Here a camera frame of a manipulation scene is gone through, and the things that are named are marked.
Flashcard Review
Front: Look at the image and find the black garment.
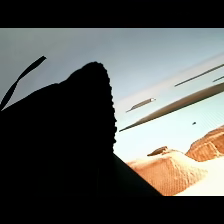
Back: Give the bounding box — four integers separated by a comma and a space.
0, 61, 164, 197

